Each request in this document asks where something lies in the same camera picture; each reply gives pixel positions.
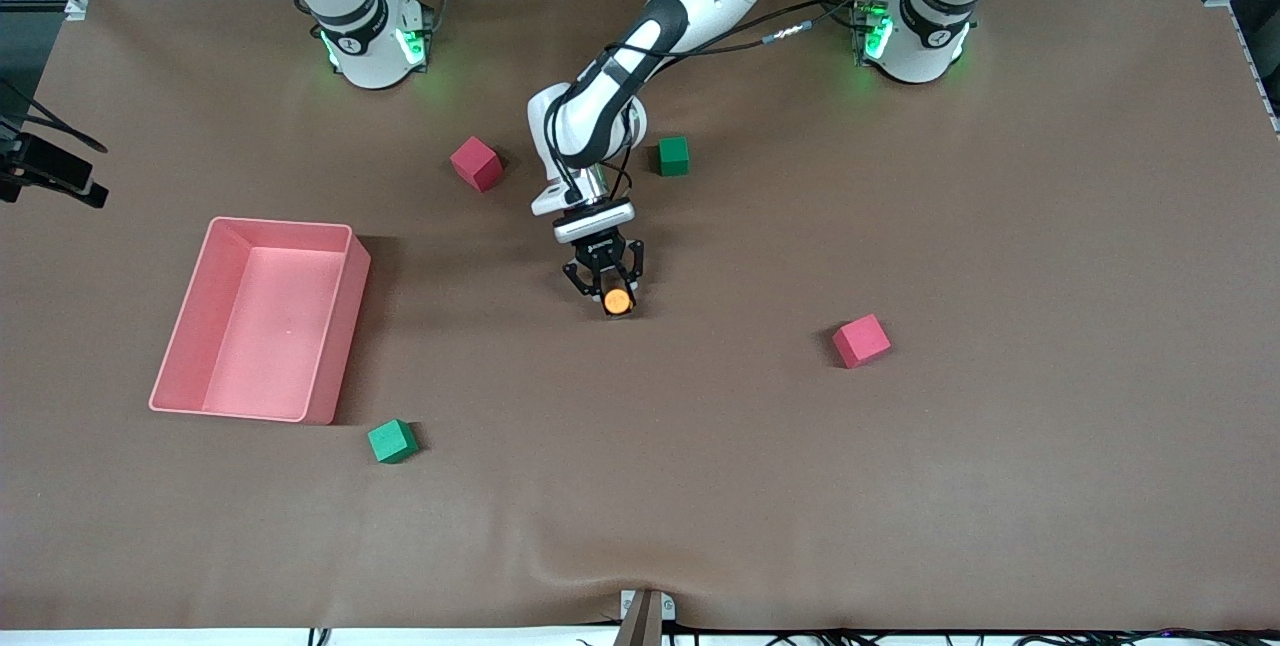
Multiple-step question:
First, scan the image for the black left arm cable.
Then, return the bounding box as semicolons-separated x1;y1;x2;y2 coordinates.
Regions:
543;0;946;217

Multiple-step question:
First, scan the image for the pink red foam cube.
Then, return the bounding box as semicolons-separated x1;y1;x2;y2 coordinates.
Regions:
449;136;504;193
832;314;892;369

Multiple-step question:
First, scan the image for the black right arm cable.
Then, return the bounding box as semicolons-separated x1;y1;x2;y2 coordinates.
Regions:
0;76;109;155

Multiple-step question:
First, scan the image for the metal table edge bracket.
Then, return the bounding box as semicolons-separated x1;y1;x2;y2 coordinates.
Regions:
618;588;677;646

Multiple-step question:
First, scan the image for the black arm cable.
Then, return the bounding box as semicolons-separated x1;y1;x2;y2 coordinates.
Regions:
543;0;946;217
0;76;109;155

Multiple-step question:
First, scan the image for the pink plastic tray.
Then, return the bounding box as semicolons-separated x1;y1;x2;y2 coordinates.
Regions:
148;216;372;425

